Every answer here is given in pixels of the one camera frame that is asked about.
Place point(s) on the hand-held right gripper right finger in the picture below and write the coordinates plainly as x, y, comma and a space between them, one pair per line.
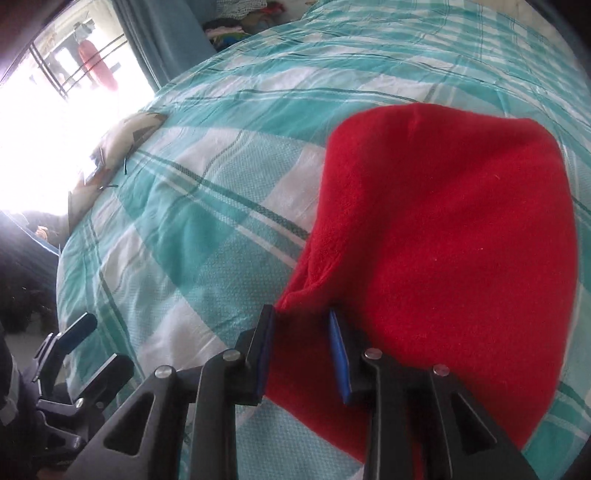
338, 364

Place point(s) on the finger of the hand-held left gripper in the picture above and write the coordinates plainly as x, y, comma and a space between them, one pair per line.
108, 376
74, 334

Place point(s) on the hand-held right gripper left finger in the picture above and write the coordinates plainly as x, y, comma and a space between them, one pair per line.
264, 355

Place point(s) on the red knit sweater white animal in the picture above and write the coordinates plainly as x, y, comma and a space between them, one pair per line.
438, 221

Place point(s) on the pile of mixed clothes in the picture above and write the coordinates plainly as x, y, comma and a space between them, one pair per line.
249, 18

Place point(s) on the teal white checked bed blanket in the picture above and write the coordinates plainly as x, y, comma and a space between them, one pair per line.
207, 207

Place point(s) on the beige patterned pillow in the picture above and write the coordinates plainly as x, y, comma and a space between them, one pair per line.
124, 143

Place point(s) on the metal balcony railing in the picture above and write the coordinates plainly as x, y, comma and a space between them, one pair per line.
69, 76

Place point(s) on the red hanging garment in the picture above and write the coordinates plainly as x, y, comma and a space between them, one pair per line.
98, 67

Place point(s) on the blue curtain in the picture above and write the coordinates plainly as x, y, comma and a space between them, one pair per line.
171, 41

